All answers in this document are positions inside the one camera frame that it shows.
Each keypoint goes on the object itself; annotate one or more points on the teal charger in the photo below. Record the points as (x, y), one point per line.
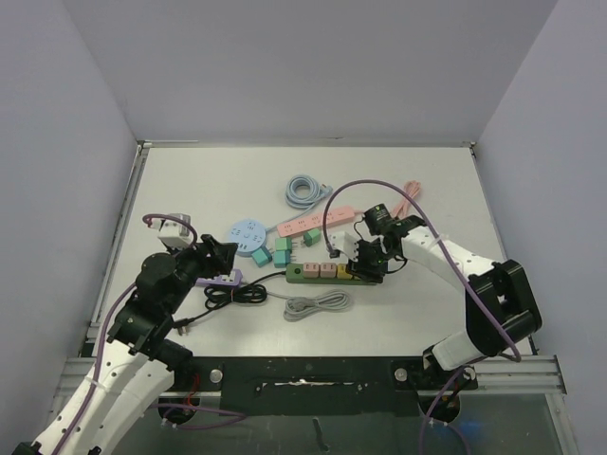
(261, 256)
(282, 258)

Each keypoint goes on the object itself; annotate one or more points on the purple power strip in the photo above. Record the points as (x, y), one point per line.
(232, 280)

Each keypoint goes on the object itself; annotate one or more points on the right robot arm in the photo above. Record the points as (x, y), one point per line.
(500, 308)

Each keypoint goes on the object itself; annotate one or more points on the blue round power strip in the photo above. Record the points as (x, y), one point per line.
(249, 235)

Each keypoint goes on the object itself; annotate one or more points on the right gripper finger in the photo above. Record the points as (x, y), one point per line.
(357, 270)
(376, 273)

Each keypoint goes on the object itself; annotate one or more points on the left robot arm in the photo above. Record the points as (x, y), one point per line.
(135, 361)

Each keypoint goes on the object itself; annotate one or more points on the pink charger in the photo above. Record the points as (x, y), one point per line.
(311, 270)
(328, 270)

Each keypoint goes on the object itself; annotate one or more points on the pink power strip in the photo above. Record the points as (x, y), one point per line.
(299, 226)

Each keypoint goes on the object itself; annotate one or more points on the small green charger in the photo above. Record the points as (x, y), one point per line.
(311, 237)

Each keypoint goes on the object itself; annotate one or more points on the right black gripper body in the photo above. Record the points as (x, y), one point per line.
(367, 264)

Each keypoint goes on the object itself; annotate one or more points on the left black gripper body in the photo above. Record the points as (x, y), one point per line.
(193, 263)

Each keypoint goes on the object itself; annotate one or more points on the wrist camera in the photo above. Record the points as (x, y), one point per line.
(343, 243)
(170, 233)

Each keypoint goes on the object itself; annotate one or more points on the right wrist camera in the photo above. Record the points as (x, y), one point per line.
(343, 243)

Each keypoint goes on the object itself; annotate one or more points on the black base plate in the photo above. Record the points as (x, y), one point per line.
(314, 386)

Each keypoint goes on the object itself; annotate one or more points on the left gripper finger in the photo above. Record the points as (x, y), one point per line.
(219, 265)
(218, 253)

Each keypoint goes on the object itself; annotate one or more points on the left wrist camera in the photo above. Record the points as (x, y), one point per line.
(170, 233)

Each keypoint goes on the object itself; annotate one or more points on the green charger upper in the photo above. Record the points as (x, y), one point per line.
(285, 244)

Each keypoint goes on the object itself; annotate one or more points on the green power strip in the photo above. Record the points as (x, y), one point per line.
(294, 274)

